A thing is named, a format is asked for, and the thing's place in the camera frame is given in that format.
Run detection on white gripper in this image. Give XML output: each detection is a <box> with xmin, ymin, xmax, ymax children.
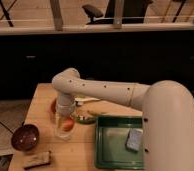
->
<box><xmin>55</xmin><ymin>93</ymin><xmax>77</xmax><ymax>132</ymax></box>

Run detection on small red apple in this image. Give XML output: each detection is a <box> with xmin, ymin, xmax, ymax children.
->
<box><xmin>62</xmin><ymin>119</ymin><xmax>74</xmax><ymax>132</ymax></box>

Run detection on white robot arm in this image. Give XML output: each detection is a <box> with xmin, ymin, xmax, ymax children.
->
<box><xmin>52</xmin><ymin>68</ymin><xmax>194</xmax><ymax>171</ymax></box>

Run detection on white paper cup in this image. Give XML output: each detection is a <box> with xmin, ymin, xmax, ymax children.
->
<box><xmin>55</xmin><ymin>116</ymin><xmax>74</xmax><ymax>140</ymax></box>

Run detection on orange bowl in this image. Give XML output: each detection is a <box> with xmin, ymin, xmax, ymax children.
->
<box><xmin>50</xmin><ymin>98</ymin><xmax>57</xmax><ymax>114</ymax></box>

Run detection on dark brown bowl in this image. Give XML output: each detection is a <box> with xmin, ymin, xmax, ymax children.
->
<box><xmin>11</xmin><ymin>124</ymin><xmax>39</xmax><ymax>152</ymax></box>

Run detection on green plastic tray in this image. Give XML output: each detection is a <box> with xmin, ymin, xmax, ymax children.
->
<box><xmin>94</xmin><ymin>116</ymin><xmax>144</xmax><ymax>170</ymax></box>

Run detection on wooden block brush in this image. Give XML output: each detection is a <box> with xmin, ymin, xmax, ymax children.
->
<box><xmin>22</xmin><ymin>151</ymin><xmax>50</xmax><ymax>169</ymax></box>

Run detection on black office chair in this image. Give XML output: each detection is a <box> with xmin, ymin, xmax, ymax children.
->
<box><xmin>82</xmin><ymin>0</ymin><xmax>152</xmax><ymax>25</ymax></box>

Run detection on white handled utensil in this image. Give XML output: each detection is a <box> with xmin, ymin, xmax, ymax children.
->
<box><xmin>75</xmin><ymin>97</ymin><xmax>100</xmax><ymax>106</ymax></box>

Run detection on green handled peeler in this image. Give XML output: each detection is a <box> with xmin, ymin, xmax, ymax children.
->
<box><xmin>74</xmin><ymin>115</ymin><xmax>95</xmax><ymax>124</ymax></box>

